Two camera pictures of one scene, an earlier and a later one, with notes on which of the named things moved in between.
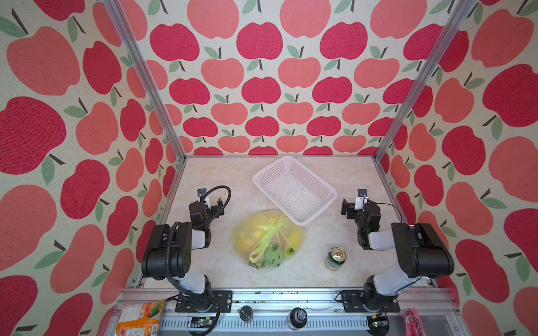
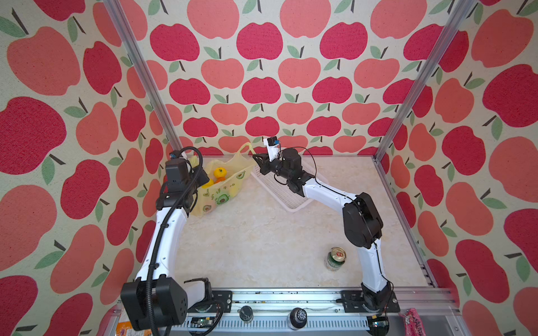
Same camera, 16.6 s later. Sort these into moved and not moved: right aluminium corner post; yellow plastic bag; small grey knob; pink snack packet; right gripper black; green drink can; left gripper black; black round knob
Moved: yellow plastic bag; right gripper black; left gripper black
Not moved: small grey knob; green drink can; black round knob; right aluminium corner post; pink snack packet
